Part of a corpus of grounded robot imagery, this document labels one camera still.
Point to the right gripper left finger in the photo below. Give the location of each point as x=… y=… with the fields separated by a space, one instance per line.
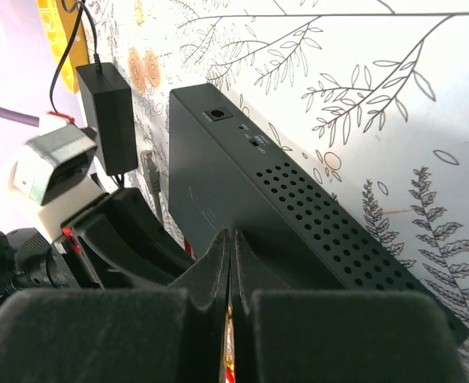
x=163 y=334

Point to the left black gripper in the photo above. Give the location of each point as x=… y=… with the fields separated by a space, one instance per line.
x=28 y=260

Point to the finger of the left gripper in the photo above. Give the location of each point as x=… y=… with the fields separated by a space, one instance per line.
x=134 y=225

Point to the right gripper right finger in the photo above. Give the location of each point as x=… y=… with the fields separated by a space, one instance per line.
x=338 y=339

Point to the black network switch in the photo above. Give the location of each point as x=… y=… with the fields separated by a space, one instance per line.
x=286 y=233

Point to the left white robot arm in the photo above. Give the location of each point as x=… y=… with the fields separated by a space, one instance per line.
x=47 y=219

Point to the black power adapter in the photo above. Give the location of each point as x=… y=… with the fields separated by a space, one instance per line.
x=107 y=103

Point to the yellow dotted plate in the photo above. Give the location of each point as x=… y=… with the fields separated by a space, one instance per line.
x=66 y=36

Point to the floral table mat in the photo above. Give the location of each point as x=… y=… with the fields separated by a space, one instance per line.
x=371 y=98

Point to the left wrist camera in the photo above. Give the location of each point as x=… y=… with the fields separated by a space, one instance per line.
x=54 y=162

